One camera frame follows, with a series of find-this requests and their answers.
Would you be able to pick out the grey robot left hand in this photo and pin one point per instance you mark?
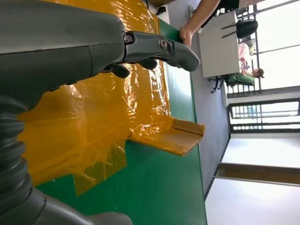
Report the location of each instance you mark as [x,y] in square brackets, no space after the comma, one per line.
[58,40]

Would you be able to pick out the small black object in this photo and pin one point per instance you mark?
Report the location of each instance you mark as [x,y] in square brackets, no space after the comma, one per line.
[161,10]

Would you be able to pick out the pink and white bag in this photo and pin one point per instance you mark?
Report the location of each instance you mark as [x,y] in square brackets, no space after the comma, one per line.
[243,56]

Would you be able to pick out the black chair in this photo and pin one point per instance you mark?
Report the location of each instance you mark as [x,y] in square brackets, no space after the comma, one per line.
[246,28]

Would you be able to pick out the seated person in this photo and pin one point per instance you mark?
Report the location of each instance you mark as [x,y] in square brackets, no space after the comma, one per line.
[243,77]

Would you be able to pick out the orange translucent plastic film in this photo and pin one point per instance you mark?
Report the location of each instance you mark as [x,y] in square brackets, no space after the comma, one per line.
[81,124]

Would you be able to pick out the yellow cardboard piece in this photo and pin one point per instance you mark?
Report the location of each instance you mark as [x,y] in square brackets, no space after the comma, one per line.
[178,136]

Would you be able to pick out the ribbed grey left arm sleeve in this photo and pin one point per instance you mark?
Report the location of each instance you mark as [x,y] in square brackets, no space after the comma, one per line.
[11,149]

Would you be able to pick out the black window railing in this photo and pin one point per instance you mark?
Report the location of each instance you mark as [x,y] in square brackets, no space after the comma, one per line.
[262,118]

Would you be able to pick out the brown wooden beam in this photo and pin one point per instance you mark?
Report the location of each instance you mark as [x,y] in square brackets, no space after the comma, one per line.
[258,174]

